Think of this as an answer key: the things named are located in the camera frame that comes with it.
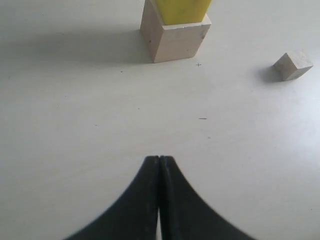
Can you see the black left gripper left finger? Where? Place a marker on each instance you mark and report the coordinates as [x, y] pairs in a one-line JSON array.
[[134, 215]]

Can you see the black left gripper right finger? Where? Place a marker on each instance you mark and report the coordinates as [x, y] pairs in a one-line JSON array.
[[184, 215]]

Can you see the large natural wooden cube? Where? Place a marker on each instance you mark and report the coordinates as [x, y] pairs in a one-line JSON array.
[[170, 42]]

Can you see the yellow painted wooden cube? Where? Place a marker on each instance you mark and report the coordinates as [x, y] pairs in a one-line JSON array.
[[175, 12]]

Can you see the small pale wooden cube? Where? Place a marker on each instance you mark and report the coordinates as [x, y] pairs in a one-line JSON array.
[[292, 65]]

